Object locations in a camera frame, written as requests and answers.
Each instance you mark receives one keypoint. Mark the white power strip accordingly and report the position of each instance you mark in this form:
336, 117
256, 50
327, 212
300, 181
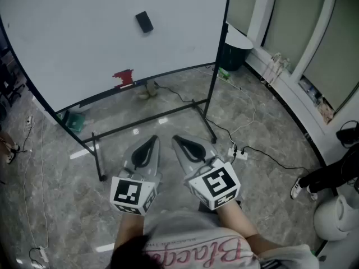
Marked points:
43, 253
238, 154
29, 120

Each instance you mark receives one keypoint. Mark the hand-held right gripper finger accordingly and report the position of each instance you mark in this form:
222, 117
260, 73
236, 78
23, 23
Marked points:
209, 149
182, 161

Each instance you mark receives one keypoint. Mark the person's left forearm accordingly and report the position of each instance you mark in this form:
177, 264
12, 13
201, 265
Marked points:
129, 228

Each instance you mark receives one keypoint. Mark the black headset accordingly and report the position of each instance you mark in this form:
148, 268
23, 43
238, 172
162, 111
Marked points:
346, 134

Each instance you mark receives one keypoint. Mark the green packet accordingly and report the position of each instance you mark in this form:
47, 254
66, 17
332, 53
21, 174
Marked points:
224, 73

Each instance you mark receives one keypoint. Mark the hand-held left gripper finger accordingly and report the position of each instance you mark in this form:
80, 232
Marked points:
154, 161
128, 159

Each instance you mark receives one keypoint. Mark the green box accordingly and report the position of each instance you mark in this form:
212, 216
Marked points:
76, 122

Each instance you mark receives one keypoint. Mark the black round side table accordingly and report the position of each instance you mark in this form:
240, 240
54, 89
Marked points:
235, 52

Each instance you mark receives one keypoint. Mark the red cloth on tray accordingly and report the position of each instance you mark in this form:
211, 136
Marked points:
124, 77

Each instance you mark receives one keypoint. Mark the black whiteboard eraser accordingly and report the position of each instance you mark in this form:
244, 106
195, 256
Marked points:
144, 22

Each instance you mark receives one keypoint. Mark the pile of small packets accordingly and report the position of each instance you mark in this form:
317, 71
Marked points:
319, 99

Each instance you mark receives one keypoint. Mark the black office chair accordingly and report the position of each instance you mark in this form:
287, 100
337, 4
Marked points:
9, 83

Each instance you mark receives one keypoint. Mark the white round appliance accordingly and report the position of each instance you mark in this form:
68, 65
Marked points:
333, 223

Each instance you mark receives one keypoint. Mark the person's right forearm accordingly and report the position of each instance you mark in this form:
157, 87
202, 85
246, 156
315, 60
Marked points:
238, 223

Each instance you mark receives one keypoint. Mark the person's gray printed shirt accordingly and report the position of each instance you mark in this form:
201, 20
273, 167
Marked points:
196, 234

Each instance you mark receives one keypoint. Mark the beige bag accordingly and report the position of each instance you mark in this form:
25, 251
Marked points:
147, 92

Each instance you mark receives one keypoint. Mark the whiteboard on black stand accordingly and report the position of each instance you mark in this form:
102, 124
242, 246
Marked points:
84, 38

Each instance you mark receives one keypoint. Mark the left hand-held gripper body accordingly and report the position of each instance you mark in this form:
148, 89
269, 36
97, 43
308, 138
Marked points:
126, 195

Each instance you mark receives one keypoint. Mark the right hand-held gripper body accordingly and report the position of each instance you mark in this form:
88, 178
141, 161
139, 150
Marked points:
216, 182

